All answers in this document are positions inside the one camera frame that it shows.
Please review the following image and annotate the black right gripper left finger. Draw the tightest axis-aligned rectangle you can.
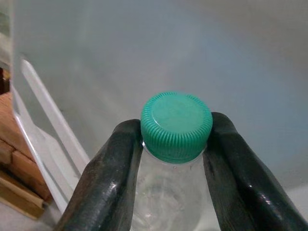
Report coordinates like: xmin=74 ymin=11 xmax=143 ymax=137
xmin=53 ymin=118 xmax=143 ymax=231

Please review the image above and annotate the grey silver fridge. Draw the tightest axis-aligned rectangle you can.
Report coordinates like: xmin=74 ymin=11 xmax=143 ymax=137
xmin=9 ymin=0 xmax=308 ymax=231

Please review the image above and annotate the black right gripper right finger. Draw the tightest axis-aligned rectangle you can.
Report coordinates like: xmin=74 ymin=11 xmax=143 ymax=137
xmin=203 ymin=111 xmax=308 ymax=231

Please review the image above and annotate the clear bottle with green cap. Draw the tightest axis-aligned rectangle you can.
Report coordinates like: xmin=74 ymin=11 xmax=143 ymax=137
xmin=131 ymin=90 xmax=223 ymax=231

